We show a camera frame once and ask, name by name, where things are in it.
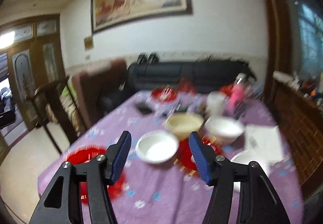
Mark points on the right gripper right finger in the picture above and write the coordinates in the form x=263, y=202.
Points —
x=258, y=199

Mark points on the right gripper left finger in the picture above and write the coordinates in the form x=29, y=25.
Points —
x=61, y=200

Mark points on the white shallow foam bowl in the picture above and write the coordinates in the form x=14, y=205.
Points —
x=245, y=157

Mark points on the red gold-rimmed plate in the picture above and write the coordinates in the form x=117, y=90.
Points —
x=184, y=155
x=85, y=154

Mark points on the large white foam bowl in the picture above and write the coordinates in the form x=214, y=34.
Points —
x=223, y=129

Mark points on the small white foam bowl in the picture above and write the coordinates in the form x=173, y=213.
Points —
x=156, y=147

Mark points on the cream plastic bowl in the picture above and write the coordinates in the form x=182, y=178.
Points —
x=181, y=124

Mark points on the lined paper notepad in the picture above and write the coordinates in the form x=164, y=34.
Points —
x=264, y=141

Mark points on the wooden sideboard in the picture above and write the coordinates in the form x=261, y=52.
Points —
x=301, y=123

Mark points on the purple floral tablecloth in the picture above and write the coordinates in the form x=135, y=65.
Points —
x=163, y=193

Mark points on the dark wooden chair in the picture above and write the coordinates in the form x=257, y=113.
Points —
x=68, y=117

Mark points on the white plastic jar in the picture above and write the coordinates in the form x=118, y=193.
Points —
x=215, y=103

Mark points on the pink water bottle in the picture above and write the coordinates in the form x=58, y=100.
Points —
x=238, y=90

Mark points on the brown armchair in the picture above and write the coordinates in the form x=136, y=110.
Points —
x=94, y=80

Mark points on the black smartphone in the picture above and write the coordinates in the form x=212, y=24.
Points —
x=143, y=108

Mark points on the small red dish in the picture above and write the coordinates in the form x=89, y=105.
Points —
x=164, y=94

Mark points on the black leather sofa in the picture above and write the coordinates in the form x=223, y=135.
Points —
x=204, y=75

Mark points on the wooden glass door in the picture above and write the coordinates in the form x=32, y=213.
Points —
x=34, y=59

